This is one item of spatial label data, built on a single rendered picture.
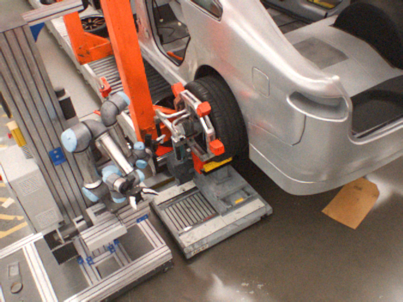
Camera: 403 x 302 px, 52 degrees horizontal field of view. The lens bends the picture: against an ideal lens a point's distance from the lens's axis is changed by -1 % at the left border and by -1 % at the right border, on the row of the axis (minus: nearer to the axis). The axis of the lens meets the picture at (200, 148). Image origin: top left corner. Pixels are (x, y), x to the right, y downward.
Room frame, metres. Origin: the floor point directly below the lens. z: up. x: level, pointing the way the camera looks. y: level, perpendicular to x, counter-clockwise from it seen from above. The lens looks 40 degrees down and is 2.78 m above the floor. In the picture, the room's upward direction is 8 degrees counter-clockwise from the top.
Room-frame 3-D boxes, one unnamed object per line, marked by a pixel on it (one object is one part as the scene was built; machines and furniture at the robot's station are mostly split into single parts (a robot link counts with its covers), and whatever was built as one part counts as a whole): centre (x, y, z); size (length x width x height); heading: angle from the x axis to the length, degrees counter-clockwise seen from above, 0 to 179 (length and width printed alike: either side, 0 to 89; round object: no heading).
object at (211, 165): (2.53, -0.12, 0.51); 0.29 x 0.06 x 0.06; 114
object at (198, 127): (2.56, 0.08, 0.85); 0.21 x 0.14 x 0.14; 114
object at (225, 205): (2.61, -0.16, 0.13); 0.50 x 0.36 x 0.10; 24
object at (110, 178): (1.72, 0.50, 1.21); 0.11 x 0.08 x 0.09; 42
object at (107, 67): (4.22, 0.56, 0.14); 2.47 x 0.85 x 0.27; 24
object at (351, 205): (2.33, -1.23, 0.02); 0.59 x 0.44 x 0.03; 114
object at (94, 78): (4.07, 0.91, 0.28); 2.47 x 0.09 x 0.22; 24
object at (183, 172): (2.84, 0.10, 0.26); 0.42 x 0.18 x 0.35; 114
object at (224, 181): (2.66, -0.14, 0.32); 0.40 x 0.30 x 0.28; 24
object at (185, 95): (2.59, 0.02, 0.85); 0.54 x 0.07 x 0.54; 24
